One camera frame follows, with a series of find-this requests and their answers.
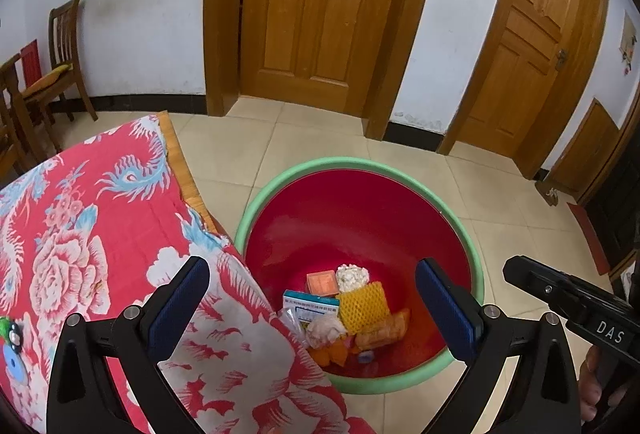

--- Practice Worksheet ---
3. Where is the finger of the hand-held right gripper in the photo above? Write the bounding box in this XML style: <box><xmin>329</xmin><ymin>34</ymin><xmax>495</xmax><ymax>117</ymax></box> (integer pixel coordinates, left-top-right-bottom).
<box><xmin>502</xmin><ymin>255</ymin><xmax>581</xmax><ymax>321</ymax></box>

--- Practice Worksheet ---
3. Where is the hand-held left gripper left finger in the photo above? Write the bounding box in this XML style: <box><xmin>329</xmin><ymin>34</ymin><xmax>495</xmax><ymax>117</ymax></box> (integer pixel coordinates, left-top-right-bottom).
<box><xmin>46</xmin><ymin>256</ymin><xmax>210</xmax><ymax>434</ymax></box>

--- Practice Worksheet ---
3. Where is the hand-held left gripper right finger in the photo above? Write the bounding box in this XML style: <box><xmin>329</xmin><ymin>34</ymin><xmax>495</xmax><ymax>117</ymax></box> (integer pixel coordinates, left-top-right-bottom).
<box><xmin>416</xmin><ymin>257</ymin><xmax>583</xmax><ymax>434</ymax></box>

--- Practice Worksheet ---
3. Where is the short orange-yellow foam net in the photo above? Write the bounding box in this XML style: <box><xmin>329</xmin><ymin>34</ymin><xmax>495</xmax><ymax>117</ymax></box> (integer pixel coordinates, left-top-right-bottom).
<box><xmin>355</xmin><ymin>309</ymin><xmax>412</xmax><ymax>350</ymax></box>

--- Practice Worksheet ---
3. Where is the long yellow foam net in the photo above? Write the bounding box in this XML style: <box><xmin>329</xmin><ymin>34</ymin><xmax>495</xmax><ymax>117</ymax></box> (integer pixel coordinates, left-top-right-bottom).
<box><xmin>337</xmin><ymin>281</ymin><xmax>391</xmax><ymax>334</ymax></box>

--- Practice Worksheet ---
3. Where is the white paper ball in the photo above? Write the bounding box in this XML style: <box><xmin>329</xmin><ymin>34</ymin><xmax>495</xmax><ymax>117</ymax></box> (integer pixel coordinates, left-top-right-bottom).
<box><xmin>336</xmin><ymin>264</ymin><xmax>370</xmax><ymax>293</ymax></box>

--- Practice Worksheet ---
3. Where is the clear plastic bag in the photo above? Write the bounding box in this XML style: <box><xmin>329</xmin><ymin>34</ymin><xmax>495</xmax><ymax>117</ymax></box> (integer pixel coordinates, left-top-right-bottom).
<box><xmin>277</xmin><ymin>308</ymin><xmax>311</xmax><ymax>340</ymax></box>

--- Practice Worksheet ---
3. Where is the orange plastic bag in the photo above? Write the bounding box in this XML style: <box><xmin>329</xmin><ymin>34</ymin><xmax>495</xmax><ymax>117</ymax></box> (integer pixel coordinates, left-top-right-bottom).
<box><xmin>307</xmin><ymin>341</ymin><xmax>351</xmax><ymax>367</ymax></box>

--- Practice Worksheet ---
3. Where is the clear bag of white paper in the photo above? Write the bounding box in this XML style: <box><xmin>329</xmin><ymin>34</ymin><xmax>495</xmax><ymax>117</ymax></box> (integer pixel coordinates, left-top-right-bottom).
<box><xmin>306</xmin><ymin>315</ymin><xmax>349</xmax><ymax>349</ymax></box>

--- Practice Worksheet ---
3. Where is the orange cardboard box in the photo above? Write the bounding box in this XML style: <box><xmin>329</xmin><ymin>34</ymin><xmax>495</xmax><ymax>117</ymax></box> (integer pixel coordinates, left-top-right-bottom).
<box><xmin>306</xmin><ymin>270</ymin><xmax>338</xmax><ymax>297</ymax></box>

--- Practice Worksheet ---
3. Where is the red bin with green rim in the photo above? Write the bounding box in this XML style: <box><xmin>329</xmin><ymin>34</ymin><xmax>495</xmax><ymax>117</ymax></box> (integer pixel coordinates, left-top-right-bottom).
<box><xmin>234</xmin><ymin>156</ymin><xmax>485</xmax><ymax>396</ymax></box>

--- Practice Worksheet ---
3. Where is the teal and white carton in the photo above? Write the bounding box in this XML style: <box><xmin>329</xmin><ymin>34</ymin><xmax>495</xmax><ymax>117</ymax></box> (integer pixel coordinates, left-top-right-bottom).
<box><xmin>282</xmin><ymin>290</ymin><xmax>342</xmax><ymax>330</ymax></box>

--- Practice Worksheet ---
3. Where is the person's right hand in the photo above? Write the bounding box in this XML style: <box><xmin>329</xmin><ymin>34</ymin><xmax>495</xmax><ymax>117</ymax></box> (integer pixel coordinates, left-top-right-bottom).
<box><xmin>577</xmin><ymin>346</ymin><xmax>609</xmax><ymax>421</ymax></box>

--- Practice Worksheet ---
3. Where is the red doormat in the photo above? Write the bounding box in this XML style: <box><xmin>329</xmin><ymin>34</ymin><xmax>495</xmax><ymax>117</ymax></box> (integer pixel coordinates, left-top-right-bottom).
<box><xmin>566</xmin><ymin>201</ymin><xmax>611</xmax><ymax>277</ymax></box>

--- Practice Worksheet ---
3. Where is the red floral tablecloth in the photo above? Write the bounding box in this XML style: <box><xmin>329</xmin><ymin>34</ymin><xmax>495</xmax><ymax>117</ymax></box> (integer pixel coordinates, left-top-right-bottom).
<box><xmin>0</xmin><ymin>115</ymin><xmax>381</xmax><ymax>434</ymax></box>

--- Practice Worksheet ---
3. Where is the dark furniture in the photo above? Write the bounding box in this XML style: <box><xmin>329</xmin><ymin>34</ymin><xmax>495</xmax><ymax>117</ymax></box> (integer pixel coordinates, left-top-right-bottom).
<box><xmin>585</xmin><ymin>149</ymin><xmax>640</xmax><ymax>285</ymax></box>

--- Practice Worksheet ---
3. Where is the small wooden door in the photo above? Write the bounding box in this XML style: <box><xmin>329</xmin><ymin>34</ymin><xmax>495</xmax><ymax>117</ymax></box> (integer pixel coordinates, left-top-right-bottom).
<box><xmin>536</xmin><ymin>96</ymin><xmax>628</xmax><ymax>205</ymax></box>

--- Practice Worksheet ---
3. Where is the cloth-covered wooden table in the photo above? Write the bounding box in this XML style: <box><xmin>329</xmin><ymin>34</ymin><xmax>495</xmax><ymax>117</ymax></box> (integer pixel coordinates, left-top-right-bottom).
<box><xmin>157</xmin><ymin>110</ymin><xmax>222</xmax><ymax>235</ymax></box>

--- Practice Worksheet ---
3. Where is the small black and green toy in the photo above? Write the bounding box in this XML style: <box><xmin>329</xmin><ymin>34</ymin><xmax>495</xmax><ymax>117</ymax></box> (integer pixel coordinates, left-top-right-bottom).
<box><xmin>0</xmin><ymin>318</ymin><xmax>25</xmax><ymax>347</ymax></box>

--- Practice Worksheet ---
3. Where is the yellow seat cushion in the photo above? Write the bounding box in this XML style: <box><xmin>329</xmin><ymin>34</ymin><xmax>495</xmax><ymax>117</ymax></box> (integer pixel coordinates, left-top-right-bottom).
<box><xmin>24</xmin><ymin>64</ymin><xmax>73</xmax><ymax>92</ymax></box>

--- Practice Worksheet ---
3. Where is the wooden chair with cushion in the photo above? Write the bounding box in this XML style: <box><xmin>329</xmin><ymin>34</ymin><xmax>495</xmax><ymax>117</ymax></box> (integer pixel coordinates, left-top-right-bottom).
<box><xmin>24</xmin><ymin>0</ymin><xmax>99</xmax><ymax>122</ymax></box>

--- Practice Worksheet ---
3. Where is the wooden panel door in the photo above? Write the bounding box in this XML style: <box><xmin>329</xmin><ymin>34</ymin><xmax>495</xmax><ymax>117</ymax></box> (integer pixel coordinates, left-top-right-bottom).
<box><xmin>204</xmin><ymin>0</ymin><xmax>443</xmax><ymax>140</ymax></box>

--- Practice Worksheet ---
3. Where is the wooden door with lever handle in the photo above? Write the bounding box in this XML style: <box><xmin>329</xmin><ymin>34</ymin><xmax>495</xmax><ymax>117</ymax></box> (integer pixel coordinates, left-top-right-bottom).
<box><xmin>439</xmin><ymin>0</ymin><xmax>612</xmax><ymax>175</ymax></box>

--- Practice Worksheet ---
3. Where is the wall picture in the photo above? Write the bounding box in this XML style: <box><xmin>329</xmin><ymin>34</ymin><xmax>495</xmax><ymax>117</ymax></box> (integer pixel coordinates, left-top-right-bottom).
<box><xmin>619</xmin><ymin>11</ymin><xmax>637</xmax><ymax>75</ymax></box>

